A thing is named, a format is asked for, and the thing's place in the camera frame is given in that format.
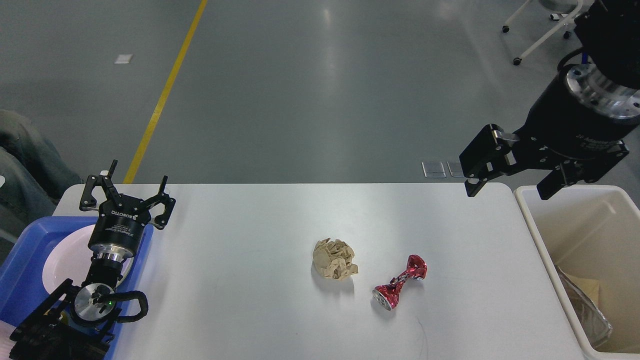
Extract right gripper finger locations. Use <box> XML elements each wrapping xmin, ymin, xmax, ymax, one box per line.
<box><xmin>459</xmin><ymin>124</ymin><xmax>561</xmax><ymax>198</ymax></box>
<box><xmin>536</xmin><ymin>140</ymin><xmax>630</xmax><ymax>200</ymax></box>

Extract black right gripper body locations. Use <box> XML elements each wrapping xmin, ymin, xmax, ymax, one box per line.
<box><xmin>516</xmin><ymin>64</ymin><xmax>640</xmax><ymax>158</ymax></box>

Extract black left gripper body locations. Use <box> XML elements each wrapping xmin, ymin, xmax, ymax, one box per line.
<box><xmin>87</xmin><ymin>202</ymin><xmax>151</xmax><ymax>259</ymax></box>

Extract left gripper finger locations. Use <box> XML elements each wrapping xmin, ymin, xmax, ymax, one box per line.
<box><xmin>137</xmin><ymin>175</ymin><xmax>176</xmax><ymax>230</ymax></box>
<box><xmin>78</xmin><ymin>160</ymin><xmax>123</xmax><ymax>212</ymax></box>

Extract pink plate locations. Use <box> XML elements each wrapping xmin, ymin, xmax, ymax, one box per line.
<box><xmin>42</xmin><ymin>223</ymin><xmax>135</xmax><ymax>296</ymax></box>

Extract aluminium foil tray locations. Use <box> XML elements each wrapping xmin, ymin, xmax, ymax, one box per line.
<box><xmin>554</xmin><ymin>265</ymin><xmax>613</xmax><ymax>347</ymax></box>

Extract red foil wrapper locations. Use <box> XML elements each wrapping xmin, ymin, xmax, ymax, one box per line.
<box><xmin>372</xmin><ymin>254</ymin><xmax>428</xmax><ymax>312</ymax></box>

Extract brown paper ball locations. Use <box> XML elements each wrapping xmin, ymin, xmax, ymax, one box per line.
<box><xmin>312</xmin><ymin>238</ymin><xmax>359</xmax><ymax>281</ymax></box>

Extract brown paper bag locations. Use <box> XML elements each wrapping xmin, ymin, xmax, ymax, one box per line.
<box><xmin>566</xmin><ymin>274</ymin><xmax>601</xmax><ymax>307</ymax></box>

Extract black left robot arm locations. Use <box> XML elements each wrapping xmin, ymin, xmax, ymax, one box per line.
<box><xmin>7</xmin><ymin>160</ymin><xmax>176</xmax><ymax>360</ymax></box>

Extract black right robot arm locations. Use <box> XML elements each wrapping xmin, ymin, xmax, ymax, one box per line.
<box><xmin>459</xmin><ymin>0</ymin><xmax>639</xmax><ymax>200</ymax></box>

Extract light green plate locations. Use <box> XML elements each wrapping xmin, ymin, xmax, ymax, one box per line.
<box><xmin>116</xmin><ymin>257</ymin><xmax>135</xmax><ymax>288</ymax></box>

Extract floor outlet cover right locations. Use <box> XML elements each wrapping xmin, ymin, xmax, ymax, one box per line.
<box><xmin>446</xmin><ymin>161</ymin><xmax>466</xmax><ymax>178</ymax></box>

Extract floor outlet cover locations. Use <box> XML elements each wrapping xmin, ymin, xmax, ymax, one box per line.
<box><xmin>446</xmin><ymin>161</ymin><xmax>466</xmax><ymax>178</ymax></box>
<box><xmin>422</xmin><ymin>161</ymin><xmax>447</xmax><ymax>179</ymax></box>

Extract person's jeans leg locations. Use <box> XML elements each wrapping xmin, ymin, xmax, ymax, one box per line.
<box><xmin>0</xmin><ymin>109</ymin><xmax>83</xmax><ymax>242</ymax></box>

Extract beige plastic bin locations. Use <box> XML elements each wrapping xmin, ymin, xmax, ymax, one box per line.
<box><xmin>514</xmin><ymin>185</ymin><xmax>640</xmax><ymax>360</ymax></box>

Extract floor outlet cover left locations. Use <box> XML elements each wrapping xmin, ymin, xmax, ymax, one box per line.
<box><xmin>422</xmin><ymin>161</ymin><xmax>447</xmax><ymax>179</ymax></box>

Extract white office chair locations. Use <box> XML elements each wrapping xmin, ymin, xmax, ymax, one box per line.
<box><xmin>500</xmin><ymin>0</ymin><xmax>593</xmax><ymax>67</ymax></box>

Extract blue plastic tray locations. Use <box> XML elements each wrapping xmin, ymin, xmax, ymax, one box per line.
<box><xmin>1</xmin><ymin>216</ymin><xmax>152</xmax><ymax>337</ymax></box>

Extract pink object tray corner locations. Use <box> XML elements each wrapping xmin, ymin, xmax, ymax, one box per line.
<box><xmin>0</xmin><ymin>320</ymin><xmax>16</xmax><ymax>360</ymax></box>

